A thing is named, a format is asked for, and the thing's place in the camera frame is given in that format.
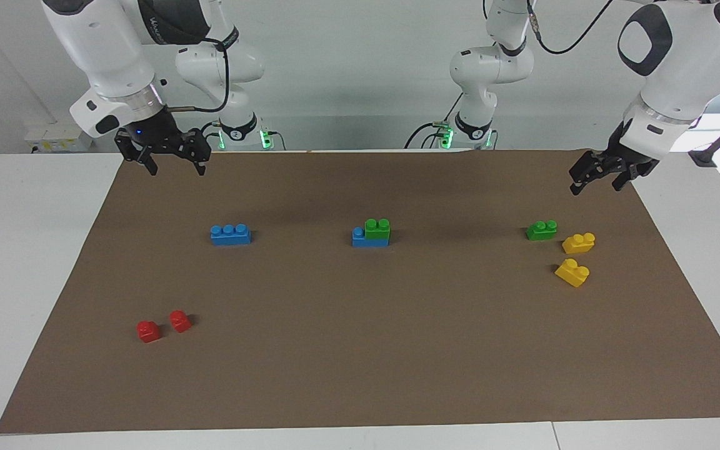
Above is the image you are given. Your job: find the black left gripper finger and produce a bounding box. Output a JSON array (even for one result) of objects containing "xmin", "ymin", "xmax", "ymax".
[
  {"xmin": 569, "ymin": 150, "xmax": 608, "ymax": 196},
  {"xmin": 612, "ymin": 159, "xmax": 659, "ymax": 192}
]

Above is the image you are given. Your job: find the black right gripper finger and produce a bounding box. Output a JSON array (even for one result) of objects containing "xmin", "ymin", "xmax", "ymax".
[
  {"xmin": 179, "ymin": 128, "xmax": 212, "ymax": 176},
  {"xmin": 115, "ymin": 132, "xmax": 158, "ymax": 176}
]

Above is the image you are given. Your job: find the blue three-stud block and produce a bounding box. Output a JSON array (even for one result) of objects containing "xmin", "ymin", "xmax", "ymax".
[
  {"xmin": 352, "ymin": 227, "xmax": 391, "ymax": 248},
  {"xmin": 210, "ymin": 224, "xmax": 253, "ymax": 246}
]

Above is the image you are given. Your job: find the yellow two-stud block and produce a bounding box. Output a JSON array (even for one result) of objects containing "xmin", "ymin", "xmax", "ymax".
[
  {"xmin": 554, "ymin": 258, "xmax": 591, "ymax": 288},
  {"xmin": 561, "ymin": 232, "xmax": 596, "ymax": 254}
]

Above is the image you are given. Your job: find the white power strip box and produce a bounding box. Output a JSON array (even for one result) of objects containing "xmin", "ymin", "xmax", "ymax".
[{"xmin": 24, "ymin": 121, "xmax": 93, "ymax": 154}]

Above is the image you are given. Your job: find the brown table mat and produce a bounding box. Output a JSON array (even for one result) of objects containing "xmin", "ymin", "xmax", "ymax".
[{"xmin": 0, "ymin": 149, "xmax": 720, "ymax": 434}]

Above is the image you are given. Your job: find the right arm gripper cable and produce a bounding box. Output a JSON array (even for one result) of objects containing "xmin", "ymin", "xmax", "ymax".
[{"xmin": 166, "ymin": 37, "xmax": 231, "ymax": 114}]

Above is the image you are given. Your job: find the arm gripper cable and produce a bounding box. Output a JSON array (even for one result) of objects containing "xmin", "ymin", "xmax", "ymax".
[
  {"xmin": 166, "ymin": 37, "xmax": 231, "ymax": 114},
  {"xmin": 526, "ymin": 0, "xmax": 615, "ymax": 55}
]

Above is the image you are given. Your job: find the left arm gripper cable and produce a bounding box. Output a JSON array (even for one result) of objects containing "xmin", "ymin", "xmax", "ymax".
[{"xmin": 526, "ymin": 0, "xmax": 615, "ymax": 55}]

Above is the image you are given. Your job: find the black left base cable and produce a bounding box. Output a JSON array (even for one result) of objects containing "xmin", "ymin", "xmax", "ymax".
[{"xmin": 405, "ymin": 92, "xmax": 464, "ymax": 149}]

